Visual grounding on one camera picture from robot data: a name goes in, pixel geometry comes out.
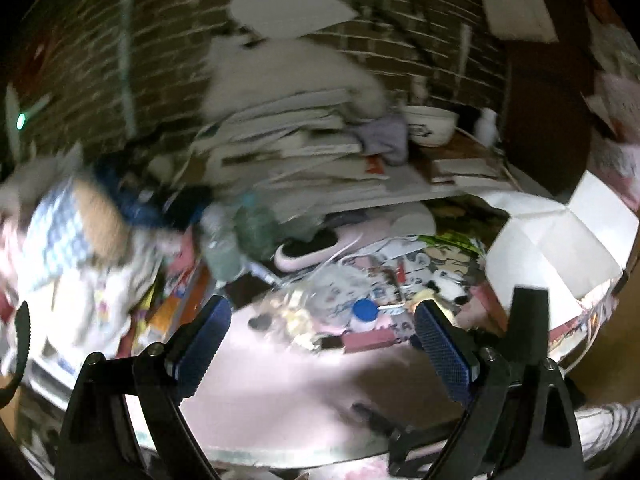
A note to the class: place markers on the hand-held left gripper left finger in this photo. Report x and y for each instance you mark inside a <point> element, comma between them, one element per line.
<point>202,345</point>

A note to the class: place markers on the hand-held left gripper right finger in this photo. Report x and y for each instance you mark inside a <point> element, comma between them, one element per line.
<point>445,350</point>

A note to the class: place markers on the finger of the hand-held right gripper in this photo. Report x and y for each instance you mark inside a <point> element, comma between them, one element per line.
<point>530,325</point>

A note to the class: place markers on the pink and white paper bag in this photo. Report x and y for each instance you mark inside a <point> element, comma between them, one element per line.
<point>545,245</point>

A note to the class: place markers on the orange snack packet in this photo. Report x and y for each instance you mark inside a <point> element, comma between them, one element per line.
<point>165,310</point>

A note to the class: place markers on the small panda plush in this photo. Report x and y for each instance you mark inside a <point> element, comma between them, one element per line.
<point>450,290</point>

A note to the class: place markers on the pink small box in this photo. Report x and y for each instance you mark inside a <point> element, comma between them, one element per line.
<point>367,342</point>

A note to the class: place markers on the clear bottle pale blue liquid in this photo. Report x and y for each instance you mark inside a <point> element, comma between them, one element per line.
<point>222,260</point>

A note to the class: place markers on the white bottle with blue cap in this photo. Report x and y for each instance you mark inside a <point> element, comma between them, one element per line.
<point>364,310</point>

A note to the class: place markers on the white pen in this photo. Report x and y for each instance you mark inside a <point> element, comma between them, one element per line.
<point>261,272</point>

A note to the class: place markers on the green snack packet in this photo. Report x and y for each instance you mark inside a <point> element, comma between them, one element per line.
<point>450,242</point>

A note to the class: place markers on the pink oval device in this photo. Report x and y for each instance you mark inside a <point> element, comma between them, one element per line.
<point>290,261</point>

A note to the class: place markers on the green bottle with blue cap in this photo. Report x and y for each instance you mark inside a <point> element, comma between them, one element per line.
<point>255,232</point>

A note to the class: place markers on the clear plastic wrapper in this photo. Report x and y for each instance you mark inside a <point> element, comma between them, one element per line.
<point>320,295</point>

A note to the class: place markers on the white box with blue label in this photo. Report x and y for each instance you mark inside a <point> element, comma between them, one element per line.
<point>57,365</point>

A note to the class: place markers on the blue plastic bag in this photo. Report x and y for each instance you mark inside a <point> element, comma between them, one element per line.
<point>140,210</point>

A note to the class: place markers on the bear plush in white coat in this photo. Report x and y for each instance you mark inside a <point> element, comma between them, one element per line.
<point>75,240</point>

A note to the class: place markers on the beige book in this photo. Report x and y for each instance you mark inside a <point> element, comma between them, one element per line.
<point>460,167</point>

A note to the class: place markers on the small white bottle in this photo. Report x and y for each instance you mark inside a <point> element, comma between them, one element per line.
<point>487,127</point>

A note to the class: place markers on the stack of books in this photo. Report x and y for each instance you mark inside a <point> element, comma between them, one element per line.
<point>300,150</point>

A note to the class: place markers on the white panda bowl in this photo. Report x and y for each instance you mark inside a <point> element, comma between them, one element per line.
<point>435,127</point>

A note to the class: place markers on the purple cloth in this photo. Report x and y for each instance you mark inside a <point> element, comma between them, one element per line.
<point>385,137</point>

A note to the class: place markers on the character print papers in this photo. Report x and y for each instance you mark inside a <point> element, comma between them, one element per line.
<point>620,105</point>

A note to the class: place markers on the white fluffy fur piece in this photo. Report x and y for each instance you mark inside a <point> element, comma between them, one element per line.
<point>280,75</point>

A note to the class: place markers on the device with green light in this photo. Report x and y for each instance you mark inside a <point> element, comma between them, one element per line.
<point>21,121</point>

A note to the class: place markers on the green pipe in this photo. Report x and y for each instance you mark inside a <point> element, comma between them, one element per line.
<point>131,45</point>

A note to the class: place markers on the hanging beige paper bag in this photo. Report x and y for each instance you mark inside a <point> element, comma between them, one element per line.
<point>515,5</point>

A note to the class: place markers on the white paper sheet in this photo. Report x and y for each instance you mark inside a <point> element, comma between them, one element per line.
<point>290,5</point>

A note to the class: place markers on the white wall plug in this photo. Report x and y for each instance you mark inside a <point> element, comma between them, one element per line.
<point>419,87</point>

